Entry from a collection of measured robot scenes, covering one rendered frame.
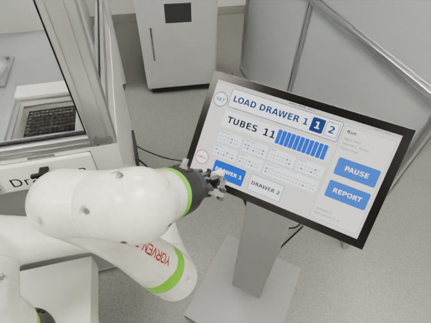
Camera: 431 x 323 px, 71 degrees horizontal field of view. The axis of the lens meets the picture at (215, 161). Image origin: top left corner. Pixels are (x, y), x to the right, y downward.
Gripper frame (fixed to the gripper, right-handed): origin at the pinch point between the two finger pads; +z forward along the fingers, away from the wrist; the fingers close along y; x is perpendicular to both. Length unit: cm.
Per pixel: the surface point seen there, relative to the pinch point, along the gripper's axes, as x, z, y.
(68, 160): 15, 5, 50
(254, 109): -18.8, 9.5, -1.2
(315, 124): -19.9, 9.5, -17.3
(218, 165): -1.1, 9.6, 3.5
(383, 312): 56, 99, -80
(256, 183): -0.2, 9.5, -8.5
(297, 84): -47, 141, 8
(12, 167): 21, -4, 62
